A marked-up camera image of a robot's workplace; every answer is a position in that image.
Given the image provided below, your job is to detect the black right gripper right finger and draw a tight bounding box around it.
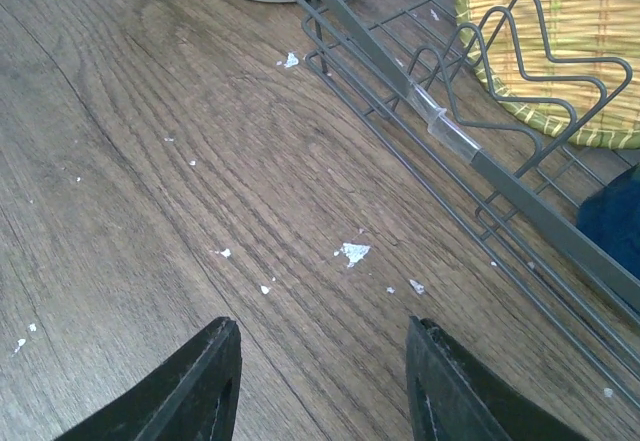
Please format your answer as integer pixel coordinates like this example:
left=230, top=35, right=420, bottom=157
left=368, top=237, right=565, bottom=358
left=405, top=316, right=586, bottom=441

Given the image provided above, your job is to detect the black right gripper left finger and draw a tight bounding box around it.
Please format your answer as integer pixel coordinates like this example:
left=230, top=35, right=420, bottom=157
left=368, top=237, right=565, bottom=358
left=57, top=317, right=242, bottom=441

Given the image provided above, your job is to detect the dark blue ceramic mug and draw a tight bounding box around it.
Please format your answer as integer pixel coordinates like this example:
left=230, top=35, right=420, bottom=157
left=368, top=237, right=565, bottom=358
left=576, top=164, right=640, bottom=278

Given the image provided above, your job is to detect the woven bamboo tray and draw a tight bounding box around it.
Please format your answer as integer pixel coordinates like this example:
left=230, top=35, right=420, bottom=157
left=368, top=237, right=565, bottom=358
left=455, top=0, right=639, bottom=149

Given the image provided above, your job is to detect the black wire dish rack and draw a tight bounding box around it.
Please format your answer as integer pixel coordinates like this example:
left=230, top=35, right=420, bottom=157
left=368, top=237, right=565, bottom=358
left=295, top=0, right=639, bottom=408

